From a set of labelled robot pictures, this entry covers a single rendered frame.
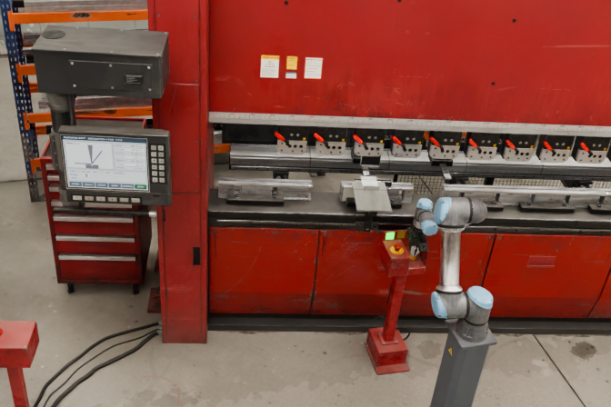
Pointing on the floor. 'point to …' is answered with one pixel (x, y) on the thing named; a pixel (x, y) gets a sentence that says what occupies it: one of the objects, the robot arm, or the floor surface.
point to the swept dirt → (367, 332)
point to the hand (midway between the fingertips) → (414, 255)
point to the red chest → (96, 230)
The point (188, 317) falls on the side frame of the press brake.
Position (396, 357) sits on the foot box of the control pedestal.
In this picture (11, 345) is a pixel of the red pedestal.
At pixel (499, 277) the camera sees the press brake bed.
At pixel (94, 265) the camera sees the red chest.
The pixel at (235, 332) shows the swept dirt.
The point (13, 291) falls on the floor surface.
